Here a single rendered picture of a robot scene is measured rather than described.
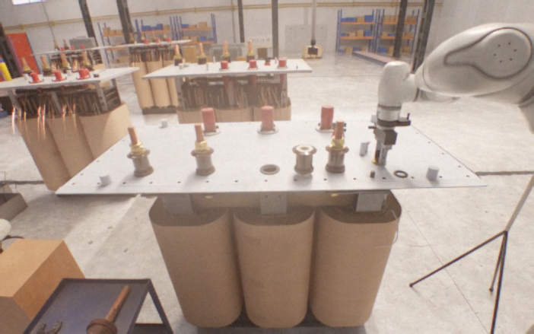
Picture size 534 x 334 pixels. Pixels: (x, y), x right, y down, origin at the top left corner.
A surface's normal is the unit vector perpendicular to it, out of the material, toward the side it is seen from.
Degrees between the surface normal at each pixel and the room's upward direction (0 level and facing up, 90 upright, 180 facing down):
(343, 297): 90
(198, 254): 90
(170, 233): 90
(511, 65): 70
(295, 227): 90
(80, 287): 0
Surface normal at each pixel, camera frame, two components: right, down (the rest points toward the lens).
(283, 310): -0.02, 0.48
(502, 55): -0.37, 0.20
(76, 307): -0.04, -0.88
